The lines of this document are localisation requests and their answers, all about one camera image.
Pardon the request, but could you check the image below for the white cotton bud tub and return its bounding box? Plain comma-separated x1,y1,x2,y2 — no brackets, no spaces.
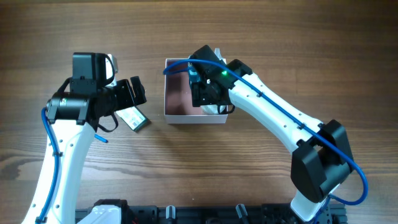
200,105,228,115

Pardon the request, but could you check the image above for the white green soap box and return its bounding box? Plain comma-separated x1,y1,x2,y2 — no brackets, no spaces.
116,106,150,133

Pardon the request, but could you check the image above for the blue mouthwash bottle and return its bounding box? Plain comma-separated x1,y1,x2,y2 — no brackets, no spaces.
187,62,201,85

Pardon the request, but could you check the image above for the clear pump sanitizer bottle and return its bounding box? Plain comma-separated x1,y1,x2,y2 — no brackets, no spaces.
214,48,226,63

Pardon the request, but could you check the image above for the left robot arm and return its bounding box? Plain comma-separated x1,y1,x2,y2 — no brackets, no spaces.
23,52,146,223

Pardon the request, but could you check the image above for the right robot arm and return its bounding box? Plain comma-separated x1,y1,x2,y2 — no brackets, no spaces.
188,58,356,223

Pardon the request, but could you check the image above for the pink open cardboard box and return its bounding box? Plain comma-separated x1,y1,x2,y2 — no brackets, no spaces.
164,62,228,124

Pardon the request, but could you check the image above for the left blue cable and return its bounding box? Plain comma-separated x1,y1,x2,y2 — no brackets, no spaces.
34,107,60,224

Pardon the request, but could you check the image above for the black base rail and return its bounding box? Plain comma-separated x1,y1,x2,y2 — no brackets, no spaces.
74,203,348,224

